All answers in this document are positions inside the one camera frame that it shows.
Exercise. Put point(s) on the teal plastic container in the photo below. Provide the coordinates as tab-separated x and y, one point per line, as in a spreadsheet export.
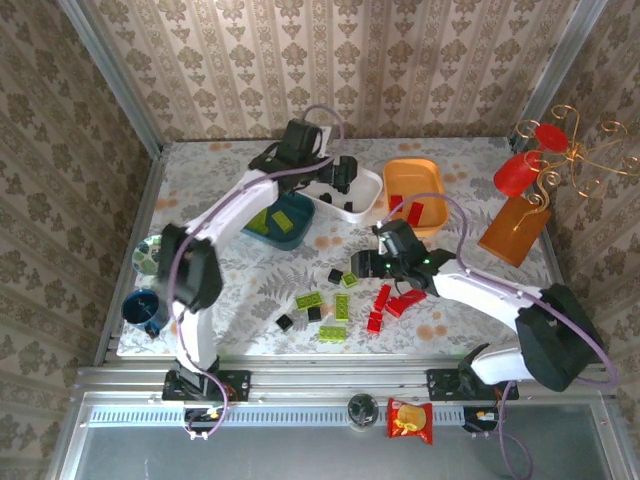
295	235

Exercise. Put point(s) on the orange plastic container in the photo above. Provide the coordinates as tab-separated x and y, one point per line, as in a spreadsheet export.
412	180

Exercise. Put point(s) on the green leaf pattern bowl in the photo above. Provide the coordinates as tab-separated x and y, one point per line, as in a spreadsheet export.
146	255

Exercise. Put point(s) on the dark blue cup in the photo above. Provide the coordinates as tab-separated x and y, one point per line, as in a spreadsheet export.
140	307

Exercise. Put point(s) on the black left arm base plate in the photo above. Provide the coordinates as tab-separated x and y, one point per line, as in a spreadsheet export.
237	382

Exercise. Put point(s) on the aluminium corner post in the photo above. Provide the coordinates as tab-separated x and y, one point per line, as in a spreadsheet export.
556	65
114	85

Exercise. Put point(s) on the black connector box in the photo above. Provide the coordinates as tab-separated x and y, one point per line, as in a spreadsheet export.
480	417
200	416

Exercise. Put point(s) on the long green lego brick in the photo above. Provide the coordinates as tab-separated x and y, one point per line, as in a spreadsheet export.
258	218
308	301
282	221
342	306
332	333

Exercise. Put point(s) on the black lego brick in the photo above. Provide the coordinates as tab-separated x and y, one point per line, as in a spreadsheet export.
314	314
335	276
348	205
285	322
325	197

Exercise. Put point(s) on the red snack packet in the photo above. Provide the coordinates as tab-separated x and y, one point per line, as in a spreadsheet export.
410	420

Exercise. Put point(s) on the black left connector box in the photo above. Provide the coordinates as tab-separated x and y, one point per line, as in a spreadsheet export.
200	416

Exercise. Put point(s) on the aluminium left corner post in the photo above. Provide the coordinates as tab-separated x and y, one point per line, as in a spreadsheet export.
114	85

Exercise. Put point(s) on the amber orange box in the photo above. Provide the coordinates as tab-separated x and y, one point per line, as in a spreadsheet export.
512	235

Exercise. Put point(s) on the aluminium right corner post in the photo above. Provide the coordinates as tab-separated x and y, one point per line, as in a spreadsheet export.
556	65

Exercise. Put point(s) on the small green lego brick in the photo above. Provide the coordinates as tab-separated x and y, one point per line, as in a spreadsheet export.
349	280
261	230

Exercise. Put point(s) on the red plastic goblet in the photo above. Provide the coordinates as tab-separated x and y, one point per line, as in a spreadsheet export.
515	175

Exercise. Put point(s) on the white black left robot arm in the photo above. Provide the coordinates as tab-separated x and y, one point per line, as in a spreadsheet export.
195	330

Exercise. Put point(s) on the floral tablecloth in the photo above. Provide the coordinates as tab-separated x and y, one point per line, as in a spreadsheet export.
225	160

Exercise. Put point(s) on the round black dome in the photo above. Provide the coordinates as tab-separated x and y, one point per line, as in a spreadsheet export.
363	407

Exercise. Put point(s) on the white plastic container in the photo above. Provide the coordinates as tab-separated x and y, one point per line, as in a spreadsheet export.
367	187

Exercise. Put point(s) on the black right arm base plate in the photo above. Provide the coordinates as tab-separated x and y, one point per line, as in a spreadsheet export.
442	384

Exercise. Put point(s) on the aluminium left side rail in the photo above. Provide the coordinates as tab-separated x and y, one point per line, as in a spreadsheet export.
145	200

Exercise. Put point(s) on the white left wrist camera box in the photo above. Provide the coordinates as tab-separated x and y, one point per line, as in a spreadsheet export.
326	141

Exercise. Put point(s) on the aluminium front rail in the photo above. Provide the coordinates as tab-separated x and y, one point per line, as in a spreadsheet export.
325	380

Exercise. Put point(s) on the black right connector box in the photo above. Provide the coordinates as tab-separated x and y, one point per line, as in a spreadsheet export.
480	417

